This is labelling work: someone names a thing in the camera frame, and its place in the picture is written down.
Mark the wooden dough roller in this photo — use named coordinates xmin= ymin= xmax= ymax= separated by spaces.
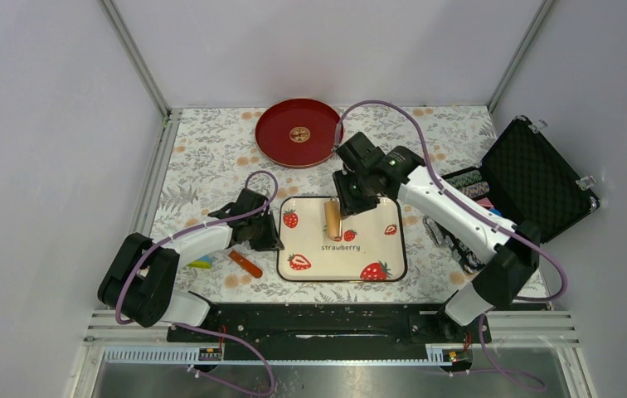
xmin=323 ymin=198 xmax=343 ymax=242

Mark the strawberry pattern rectangular tray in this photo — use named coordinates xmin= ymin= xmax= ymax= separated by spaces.
xmin=277 ymin=197 xmax=407 ymax=282

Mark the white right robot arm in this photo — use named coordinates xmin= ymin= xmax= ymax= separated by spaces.
xmin=333 ymin=133 xmax=538 ymax=342

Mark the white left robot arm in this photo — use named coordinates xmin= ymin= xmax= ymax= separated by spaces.
xmin=97 ymin=188 xmax=284 ymax=341

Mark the colourful toy block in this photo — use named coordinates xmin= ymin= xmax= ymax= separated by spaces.
xmin=187 ymin=255 xmax=213 ymax=269

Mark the round red tray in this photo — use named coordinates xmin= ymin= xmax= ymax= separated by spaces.
xmin=254 ymin=99 xmax=340 ymax=168

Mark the black open chip case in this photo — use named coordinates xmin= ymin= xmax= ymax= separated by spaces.
xmin=443 ymin=116 xmax=600 ymax=244

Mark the metal scraper orange handle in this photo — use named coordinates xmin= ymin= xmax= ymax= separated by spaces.
xmin=228 ymin=250 xmax=263 ymax=279

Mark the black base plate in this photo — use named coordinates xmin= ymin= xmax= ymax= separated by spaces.
xmin=166 ymin=300 xmax=493 ymax=364

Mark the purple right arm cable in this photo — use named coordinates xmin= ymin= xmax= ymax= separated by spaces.
xmin=333 ymin=99 xmax=570 ymax=392

